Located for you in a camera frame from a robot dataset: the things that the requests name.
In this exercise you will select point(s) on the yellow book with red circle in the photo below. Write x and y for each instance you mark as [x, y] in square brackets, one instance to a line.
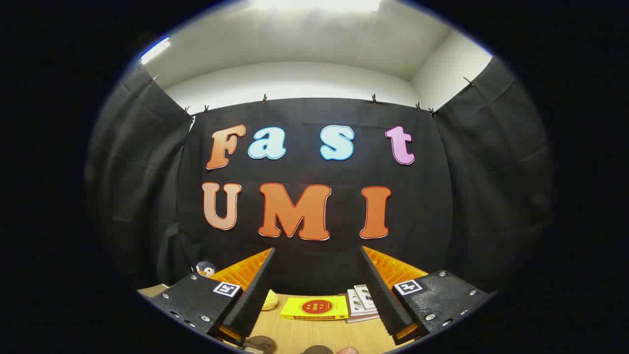
[314, 307]

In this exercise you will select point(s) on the blue white penguin plush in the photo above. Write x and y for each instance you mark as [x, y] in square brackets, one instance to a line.
[205, 269]

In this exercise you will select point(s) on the white illustrated book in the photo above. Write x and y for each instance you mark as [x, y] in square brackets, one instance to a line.
[366, 295]

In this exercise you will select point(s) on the black backdrop cloth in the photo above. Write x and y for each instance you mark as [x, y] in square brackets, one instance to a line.
[314, 265]

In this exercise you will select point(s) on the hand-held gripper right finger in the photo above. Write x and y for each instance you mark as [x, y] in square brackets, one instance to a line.
[381, 295]

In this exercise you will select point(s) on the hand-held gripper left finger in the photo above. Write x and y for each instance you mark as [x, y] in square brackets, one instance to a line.
[250, 300]

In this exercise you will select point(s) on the brown fuzzy shoe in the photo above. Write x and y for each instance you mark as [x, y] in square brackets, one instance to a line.
[259, 344]
[318, 350]

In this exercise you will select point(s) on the plain white book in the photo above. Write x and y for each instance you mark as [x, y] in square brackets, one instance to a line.
[354, 309]

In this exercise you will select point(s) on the yellow round plush bun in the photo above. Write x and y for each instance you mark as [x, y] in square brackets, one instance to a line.
[269, 301]

